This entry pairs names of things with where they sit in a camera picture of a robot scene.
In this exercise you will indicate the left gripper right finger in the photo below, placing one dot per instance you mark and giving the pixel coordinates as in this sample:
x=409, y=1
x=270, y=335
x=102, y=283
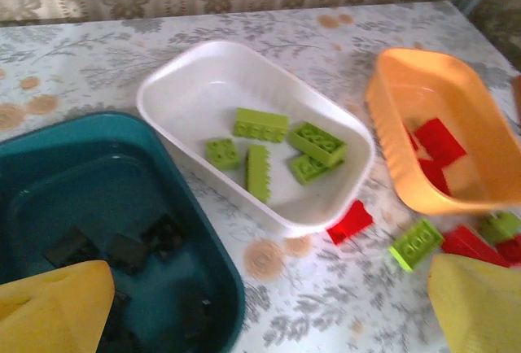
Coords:
x=480, y=308

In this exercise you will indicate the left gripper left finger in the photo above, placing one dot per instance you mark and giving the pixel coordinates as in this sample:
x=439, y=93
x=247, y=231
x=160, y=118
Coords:
x=53, y=312

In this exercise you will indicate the black lego brick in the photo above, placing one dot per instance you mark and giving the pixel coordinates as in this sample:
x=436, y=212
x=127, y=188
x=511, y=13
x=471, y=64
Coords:
x=67, y=247
x=128, y=253
x=120, y=308
x=165, y=235

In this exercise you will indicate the red square lego brick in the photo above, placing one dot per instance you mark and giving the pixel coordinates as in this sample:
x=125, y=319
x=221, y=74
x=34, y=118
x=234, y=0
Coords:
x=513, y=249
x=433, y=174
x=351, y=223

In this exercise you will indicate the red long lego brick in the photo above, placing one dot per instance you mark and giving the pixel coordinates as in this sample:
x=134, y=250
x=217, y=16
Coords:
x=439, y=141
x=468, y=245
x=411, y=139

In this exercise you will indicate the green long lego brick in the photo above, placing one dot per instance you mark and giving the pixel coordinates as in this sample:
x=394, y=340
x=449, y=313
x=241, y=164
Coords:
x=416, y=243
x=303, y=172
x=258, y=171
x=317, y=143
x=260, y=124

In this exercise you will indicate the green small lego brick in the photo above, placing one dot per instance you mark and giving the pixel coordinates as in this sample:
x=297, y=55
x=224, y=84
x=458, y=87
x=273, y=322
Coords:
x=221, y=153
x=502, y=225

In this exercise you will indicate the teal plastic container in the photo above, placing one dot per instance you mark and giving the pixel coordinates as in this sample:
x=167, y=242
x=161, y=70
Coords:
x=102, y=190

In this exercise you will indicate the orange plastic container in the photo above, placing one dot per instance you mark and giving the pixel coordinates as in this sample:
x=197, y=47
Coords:
x=480, y=125

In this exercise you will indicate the brown wooden board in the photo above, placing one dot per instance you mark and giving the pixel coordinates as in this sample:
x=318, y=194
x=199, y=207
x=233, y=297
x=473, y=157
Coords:
x=517, y=97

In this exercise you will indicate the white plastic container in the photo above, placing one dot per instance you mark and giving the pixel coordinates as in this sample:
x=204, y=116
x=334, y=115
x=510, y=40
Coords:
x=195, y=97

